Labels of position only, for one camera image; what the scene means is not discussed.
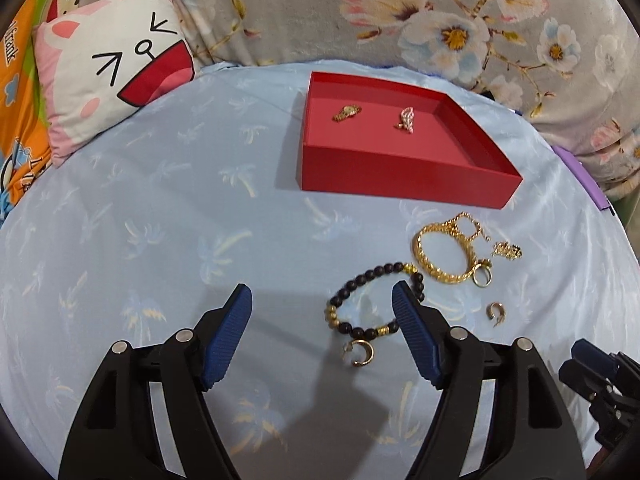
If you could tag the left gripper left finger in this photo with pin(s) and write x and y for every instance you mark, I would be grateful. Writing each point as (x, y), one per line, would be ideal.
(113, 435)

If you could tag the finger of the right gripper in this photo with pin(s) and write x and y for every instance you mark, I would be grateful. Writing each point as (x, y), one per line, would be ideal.
(593, 358)

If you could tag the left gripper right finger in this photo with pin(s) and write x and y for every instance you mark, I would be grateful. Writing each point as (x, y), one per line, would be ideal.
(530, 435)

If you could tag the gold wrist watch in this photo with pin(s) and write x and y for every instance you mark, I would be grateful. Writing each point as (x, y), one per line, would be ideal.
(347, 111)

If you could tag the small gold hoop earring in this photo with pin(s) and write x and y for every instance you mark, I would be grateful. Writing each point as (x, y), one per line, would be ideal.
(496, 313)

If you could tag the gold pendant charm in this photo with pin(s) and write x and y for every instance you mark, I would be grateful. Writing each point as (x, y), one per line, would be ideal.
(507, 250)

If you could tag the purple object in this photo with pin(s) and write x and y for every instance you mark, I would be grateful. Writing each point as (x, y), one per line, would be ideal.
(583, 177)

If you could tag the light blue palm cloth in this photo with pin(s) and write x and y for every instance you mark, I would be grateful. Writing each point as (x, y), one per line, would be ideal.
(156, 221)

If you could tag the colourful cartoon bedsheet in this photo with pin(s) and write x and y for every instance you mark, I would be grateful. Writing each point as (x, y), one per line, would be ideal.
(25, 149)

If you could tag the red cardboard box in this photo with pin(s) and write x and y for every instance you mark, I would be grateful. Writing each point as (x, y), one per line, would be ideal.
(407, 142)

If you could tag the grey floral blanket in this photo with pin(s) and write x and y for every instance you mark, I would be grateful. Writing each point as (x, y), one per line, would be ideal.
(570, 67)

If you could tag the cat face pillow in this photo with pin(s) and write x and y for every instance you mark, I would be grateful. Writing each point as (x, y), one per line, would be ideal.
(99, 64)

